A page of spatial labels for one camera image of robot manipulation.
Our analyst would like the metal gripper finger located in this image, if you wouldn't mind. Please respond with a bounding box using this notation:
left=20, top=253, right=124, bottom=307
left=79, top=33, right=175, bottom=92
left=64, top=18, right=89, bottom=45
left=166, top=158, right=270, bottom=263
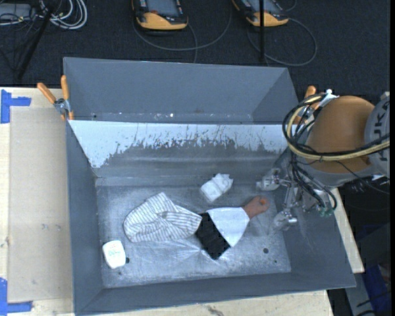
left=271, top=209, right=299, bottom=232
left=255, top=167, right=283, bottom=192

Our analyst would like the white crumpled packet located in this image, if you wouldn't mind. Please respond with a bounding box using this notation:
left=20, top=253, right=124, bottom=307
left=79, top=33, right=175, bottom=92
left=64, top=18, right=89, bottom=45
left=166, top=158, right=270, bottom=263
left=199, top=172, right=234, bottom=203

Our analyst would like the white striped cloth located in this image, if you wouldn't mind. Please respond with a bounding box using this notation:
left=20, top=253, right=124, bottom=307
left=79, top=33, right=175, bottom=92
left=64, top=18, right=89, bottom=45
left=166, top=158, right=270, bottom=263
left=122, top=192, right=203, bottom=244

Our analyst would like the clear plastic bag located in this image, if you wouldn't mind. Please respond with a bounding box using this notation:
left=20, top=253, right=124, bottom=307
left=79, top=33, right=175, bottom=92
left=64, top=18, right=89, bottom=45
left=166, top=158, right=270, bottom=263
left=128, top=232, right=206, bottom=265

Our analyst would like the grey metal bin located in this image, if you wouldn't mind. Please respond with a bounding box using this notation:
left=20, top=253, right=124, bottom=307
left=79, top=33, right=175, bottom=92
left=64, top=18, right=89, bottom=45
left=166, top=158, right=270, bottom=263
left=62, top=57, right=357, bottom=316

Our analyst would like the small white box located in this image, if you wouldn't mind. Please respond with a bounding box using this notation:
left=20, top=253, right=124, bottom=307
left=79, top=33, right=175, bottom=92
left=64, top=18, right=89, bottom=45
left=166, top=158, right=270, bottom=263
left=101, top=239, right=127, bottom=270

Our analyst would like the pale wood flat board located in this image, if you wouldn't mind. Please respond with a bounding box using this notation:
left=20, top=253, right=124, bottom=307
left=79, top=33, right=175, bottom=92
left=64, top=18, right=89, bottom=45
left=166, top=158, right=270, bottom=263
left=7, top=106, right=74, bottom=304

